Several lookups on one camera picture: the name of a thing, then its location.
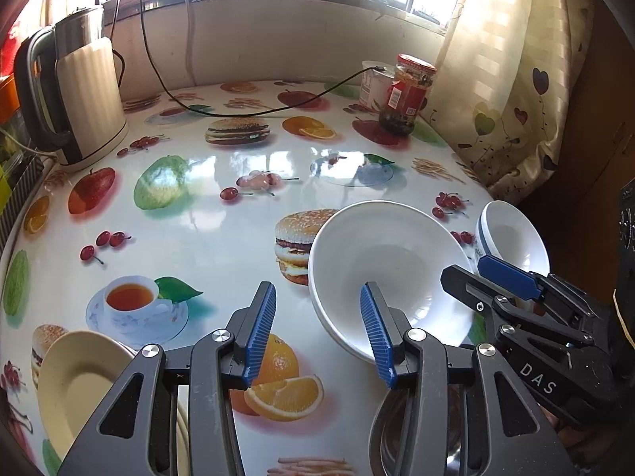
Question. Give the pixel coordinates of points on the heart print cream curtain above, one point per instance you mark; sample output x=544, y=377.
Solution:
x=506, y=59

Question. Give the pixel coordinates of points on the grey chevron tray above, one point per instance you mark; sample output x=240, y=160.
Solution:
x=25, y=183

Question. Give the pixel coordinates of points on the small white banded bowl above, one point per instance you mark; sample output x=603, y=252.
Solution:
x=516, y=238

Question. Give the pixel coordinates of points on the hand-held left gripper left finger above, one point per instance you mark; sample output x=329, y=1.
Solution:
x=260, y=337

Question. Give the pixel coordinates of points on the person's right hand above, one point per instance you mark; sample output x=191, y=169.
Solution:
x=565, y=434

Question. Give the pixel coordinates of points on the brown wooden cabinet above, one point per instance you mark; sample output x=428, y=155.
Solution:
x=595, y=134

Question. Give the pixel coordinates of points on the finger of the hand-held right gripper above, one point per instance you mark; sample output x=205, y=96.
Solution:
x=511, y=277
x=471, y=290

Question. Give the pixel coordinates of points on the stainless steel bowl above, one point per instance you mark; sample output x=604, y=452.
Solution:
x=382, y=446

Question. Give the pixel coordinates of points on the white plastic container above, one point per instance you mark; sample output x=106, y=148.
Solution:
x=371, y=89

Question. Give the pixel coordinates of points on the food print tablecloth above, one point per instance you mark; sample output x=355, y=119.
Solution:
x=198, y=198

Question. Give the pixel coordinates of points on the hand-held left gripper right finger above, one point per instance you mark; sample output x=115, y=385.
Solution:
x=379, y=337

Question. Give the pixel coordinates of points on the small cream brown plate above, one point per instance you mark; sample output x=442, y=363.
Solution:
x=74, y=396

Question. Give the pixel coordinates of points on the red label glass jar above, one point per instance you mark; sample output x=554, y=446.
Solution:
x=407, y=99

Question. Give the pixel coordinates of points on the cream electric kettle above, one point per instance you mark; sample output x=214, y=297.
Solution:
x=89, y=89

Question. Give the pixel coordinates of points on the large white banded bowl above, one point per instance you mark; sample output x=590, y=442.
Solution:
x=397, y=248

